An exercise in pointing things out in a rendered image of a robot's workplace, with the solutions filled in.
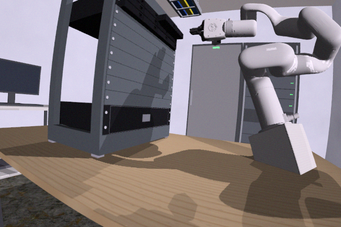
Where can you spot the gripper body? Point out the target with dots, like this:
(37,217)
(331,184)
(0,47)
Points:
(214,29)

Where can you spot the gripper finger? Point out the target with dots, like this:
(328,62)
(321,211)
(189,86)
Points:
(200,33)
(199,28)

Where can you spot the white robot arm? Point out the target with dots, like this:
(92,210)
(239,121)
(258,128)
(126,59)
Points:
(311,22)

